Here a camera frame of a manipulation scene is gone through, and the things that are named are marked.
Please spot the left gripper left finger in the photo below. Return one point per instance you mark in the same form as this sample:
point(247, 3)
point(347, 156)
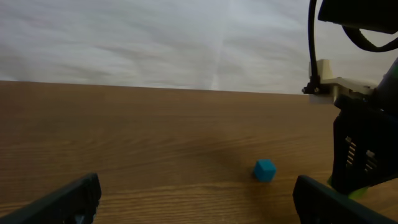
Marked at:
point(62, 202)

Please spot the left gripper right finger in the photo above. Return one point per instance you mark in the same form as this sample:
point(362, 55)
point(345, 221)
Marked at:
point(326, 208)

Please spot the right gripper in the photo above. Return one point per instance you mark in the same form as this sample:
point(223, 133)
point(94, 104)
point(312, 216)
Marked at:
point(382, 133)

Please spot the green cube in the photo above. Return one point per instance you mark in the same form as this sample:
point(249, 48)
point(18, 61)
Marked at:
point(357, 193)

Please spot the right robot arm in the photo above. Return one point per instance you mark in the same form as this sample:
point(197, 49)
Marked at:
point(357, 12)

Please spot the blue cube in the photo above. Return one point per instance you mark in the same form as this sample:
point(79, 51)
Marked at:
point(264, 170)

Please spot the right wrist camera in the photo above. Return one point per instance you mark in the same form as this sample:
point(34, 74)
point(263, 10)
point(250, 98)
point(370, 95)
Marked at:
point(325, 70)

